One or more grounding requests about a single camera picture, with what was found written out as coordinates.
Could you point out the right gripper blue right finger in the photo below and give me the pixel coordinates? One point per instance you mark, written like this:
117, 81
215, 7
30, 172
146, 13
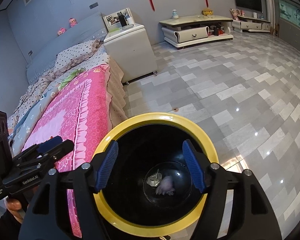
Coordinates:
195, 170

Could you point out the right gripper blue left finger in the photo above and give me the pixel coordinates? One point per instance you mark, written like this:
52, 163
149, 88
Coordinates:
104, 170

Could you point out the yellow rimmed black trash bin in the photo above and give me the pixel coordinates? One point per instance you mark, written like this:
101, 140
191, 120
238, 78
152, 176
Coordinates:
150, 192

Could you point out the person's left hand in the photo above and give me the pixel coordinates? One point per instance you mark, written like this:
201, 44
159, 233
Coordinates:
14, 207

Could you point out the grey blue floral blanket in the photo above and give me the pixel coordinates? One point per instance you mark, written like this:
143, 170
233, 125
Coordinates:
26, 125

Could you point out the pink floral bed quilt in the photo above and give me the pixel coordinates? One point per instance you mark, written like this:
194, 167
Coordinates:
80, 113

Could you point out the polka dot pillow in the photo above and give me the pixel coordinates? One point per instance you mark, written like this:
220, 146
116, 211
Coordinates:
75, 55

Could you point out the white bedside cabinet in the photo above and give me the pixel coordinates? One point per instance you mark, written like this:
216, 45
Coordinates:
130, 48

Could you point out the grey bed headboard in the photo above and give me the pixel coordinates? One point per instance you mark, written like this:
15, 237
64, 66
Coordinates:
90, 28

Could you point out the black thermos bottle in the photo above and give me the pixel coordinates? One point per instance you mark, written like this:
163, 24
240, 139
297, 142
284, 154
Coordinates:
122, 19

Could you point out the pink plush toy left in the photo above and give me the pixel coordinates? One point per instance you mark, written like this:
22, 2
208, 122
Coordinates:
61, 31

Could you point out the pink plush toy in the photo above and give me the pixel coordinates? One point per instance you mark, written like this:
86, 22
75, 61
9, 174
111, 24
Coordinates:
72, 22
61, 31

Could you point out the pink plush toy right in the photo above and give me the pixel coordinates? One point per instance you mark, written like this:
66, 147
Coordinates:
72, 22

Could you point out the white tv stand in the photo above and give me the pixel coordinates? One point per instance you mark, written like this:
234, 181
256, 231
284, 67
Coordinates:
191, 30

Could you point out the small white ceramic jar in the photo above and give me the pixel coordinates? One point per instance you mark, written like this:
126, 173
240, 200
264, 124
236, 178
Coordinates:
175, 15

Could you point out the yellow pot ornament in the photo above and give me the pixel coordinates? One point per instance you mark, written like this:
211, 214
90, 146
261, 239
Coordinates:
207, 12

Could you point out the fish tank cabinet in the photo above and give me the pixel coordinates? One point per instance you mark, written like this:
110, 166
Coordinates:
289, 22

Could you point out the white standing air conditioner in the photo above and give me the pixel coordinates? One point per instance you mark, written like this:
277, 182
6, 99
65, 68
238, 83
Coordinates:
271, 14

